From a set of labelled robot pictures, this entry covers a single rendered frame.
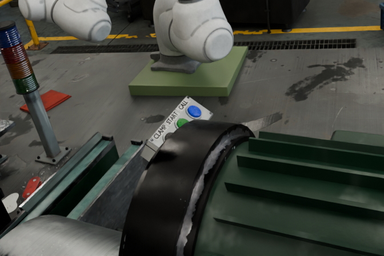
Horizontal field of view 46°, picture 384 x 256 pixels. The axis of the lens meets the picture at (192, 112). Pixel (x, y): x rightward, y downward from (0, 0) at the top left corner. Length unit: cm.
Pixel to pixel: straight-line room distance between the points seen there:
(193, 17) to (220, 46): 12
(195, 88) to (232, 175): 123
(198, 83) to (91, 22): 44
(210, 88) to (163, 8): 32
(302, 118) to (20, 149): 87
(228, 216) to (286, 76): 134
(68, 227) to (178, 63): 111
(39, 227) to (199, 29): 92
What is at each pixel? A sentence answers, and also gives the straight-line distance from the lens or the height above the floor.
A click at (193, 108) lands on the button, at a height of 107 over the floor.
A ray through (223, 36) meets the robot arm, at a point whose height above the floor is 102.
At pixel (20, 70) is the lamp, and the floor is 110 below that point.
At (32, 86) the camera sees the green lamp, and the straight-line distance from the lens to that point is 129.
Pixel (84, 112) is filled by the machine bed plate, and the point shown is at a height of 80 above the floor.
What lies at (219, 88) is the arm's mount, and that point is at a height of 83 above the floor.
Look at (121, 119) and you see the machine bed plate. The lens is 149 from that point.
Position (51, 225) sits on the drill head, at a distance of 62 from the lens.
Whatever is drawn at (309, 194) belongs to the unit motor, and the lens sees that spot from 27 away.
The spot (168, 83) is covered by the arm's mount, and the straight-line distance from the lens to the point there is 157.
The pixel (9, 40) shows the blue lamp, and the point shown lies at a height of 118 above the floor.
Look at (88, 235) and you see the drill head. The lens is 58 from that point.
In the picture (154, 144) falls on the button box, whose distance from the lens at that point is 83.
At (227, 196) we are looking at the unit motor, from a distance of 28.
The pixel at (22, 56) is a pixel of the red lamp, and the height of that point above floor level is 113.
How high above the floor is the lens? 154
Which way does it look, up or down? 31 degrees down
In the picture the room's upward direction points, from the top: 10 degrees counter-clockwise
